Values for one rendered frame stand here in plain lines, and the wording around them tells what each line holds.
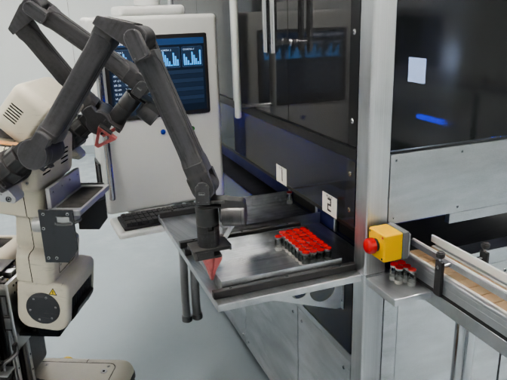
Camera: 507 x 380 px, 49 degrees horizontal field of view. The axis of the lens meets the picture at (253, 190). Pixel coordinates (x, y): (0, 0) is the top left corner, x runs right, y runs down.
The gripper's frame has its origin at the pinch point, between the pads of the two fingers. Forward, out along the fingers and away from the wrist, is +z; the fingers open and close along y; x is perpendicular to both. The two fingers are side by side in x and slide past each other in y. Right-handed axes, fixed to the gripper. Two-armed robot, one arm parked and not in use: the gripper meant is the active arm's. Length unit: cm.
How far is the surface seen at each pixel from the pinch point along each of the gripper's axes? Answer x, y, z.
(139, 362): 104, -9, 90
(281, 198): 53, 44, 2
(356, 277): -11.4, 36.4, 3.3
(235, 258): 11.6, 10.7, 2.2
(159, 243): 240, 30, 91
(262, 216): 40, 30, 2
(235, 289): -8.5, 3.7, 0.7
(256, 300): -11.4, 7.9, 3.2
